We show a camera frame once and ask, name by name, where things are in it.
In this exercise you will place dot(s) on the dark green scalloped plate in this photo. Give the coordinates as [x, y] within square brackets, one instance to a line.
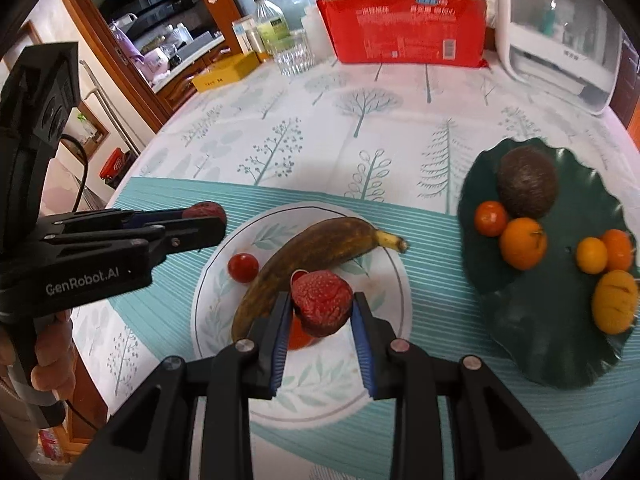
[525, 320]

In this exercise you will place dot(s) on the metal can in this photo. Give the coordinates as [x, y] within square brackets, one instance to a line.
[254, 40]

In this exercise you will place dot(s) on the small yellow tomato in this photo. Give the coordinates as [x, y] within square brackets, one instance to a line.
[591, 256]

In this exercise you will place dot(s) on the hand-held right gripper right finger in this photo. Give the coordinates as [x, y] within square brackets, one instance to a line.
[364, 350]

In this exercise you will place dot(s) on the orange tomato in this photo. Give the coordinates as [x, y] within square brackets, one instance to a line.
[523, 244]

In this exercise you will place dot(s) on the yellow flat box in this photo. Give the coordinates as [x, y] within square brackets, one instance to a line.
[225, 74]

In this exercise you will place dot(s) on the wooden kitchen cabinet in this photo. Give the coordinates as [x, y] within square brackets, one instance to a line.
[185, 90]

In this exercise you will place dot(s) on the orange tangerine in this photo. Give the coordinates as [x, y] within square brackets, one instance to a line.
[621, 250]

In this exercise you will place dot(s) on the green label plastic bottle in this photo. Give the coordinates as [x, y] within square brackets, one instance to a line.
[272, 25]

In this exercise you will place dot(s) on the white printed plate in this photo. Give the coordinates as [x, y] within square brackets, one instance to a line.
[320, 390]

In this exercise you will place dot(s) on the white carton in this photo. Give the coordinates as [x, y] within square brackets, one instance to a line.
[241, 30]

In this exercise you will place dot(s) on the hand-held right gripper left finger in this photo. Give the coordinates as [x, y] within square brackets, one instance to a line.
[282, 345]

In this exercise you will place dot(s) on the white countertop appliance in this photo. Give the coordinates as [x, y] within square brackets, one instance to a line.
[505, 50]

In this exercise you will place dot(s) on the clear glass cup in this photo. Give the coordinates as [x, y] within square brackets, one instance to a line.
[292, 55]

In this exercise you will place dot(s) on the tall wooden wall cabinet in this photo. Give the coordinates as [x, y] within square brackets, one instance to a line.
[627, 90]

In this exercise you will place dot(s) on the dark brown avocado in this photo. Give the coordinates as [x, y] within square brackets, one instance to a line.
[527, 182]

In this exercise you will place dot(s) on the red container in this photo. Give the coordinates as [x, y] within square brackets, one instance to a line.
[112, 164]

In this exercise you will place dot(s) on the small red tomato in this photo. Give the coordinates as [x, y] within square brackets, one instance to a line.
[243, 267]

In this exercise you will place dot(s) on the person's left hand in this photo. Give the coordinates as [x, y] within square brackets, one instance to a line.
[52, 360]

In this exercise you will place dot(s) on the yellow striped melon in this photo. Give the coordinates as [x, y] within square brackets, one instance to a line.
[615, 302]

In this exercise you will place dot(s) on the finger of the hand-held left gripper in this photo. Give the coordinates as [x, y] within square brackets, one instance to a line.
[125, 218]
[190, 237]

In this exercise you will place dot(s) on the brown spotted banana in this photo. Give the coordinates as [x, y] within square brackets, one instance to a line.
[310, 255]

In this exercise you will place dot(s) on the red paper cup package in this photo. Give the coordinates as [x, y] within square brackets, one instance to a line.
[400, 35]

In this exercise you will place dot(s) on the tree print tablecloth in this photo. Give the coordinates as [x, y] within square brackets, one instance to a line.
[380, 160]

